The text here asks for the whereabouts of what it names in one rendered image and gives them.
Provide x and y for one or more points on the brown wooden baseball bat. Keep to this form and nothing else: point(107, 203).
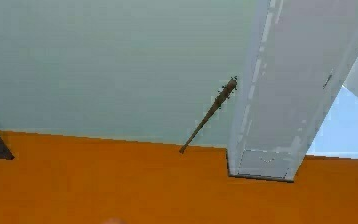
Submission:
point(216, 105)

